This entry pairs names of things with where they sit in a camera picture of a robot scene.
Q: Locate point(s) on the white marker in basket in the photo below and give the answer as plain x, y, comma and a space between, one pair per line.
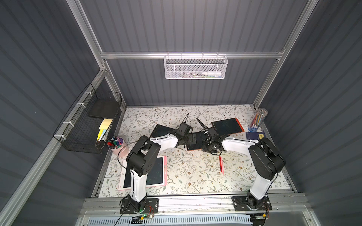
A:
212, 73

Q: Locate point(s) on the pink cup with markers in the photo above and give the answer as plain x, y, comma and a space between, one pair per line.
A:
118, 147

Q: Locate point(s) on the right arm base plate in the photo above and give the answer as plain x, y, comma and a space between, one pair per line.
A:
240, 204

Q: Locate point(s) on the pink white writing tablet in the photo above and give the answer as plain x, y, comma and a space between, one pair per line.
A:
156, 177

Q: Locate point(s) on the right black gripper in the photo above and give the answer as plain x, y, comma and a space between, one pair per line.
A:
210, 134

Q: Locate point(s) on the yellow sticky notes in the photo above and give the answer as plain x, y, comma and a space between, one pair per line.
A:
103, 128

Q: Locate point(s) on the black tray in basket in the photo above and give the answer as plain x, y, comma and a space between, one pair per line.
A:
105, 109

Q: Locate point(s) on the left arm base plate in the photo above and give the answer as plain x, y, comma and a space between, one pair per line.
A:
145, 206

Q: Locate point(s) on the black wire wall basket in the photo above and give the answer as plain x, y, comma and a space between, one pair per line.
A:
78, 132

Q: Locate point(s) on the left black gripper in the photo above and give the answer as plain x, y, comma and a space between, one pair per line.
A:
184, 127

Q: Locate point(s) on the white wire mesh basket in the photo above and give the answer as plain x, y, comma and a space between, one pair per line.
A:
190, 67

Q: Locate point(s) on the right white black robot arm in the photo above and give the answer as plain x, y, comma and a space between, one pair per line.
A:
265, 157

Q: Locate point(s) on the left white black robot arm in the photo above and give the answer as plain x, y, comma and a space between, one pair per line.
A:
142, 158

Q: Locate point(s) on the clear cup coloured pencils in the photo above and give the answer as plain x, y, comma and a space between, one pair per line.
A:
258, 119

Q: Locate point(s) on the red tablet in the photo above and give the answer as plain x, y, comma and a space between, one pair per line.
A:
161, 130
194, 141
227, 126

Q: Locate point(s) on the dark blue notebook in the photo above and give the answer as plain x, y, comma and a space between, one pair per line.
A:
255, 135

